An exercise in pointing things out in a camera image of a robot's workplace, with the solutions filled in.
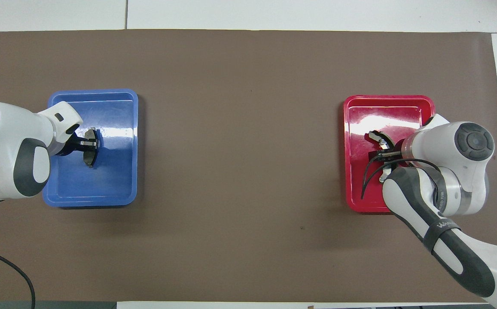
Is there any small grey brake pad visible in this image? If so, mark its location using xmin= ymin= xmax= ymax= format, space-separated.
xmin=82 ymin=127 xmax=100 ymax=169

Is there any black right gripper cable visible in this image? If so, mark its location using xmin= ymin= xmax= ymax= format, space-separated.
xmin=361 ymin=158 xmax=442 ymax=200

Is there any red plastic tray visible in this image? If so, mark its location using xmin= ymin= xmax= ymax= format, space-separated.
xmin=343 ymin=95 xmax=438 ymax=214

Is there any brown table mat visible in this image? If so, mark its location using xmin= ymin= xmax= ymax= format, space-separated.
xmin=0 ymin=29 xmax=497 ymax=303

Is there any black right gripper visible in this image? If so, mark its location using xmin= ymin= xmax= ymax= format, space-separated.
xmin=369 ymin=139 xmax=408 ymax=164

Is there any black loose cable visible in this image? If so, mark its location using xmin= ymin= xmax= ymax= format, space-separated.
xmin=0 ymin=245 xmax=37 ymax=309

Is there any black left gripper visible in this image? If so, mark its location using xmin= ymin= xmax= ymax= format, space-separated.
xmin=57 ymin=131 xmax=99 ymax=157

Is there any blue plastic tray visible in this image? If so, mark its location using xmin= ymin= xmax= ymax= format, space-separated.
xmin=42 ymin=89 xmax=139 ymax=208

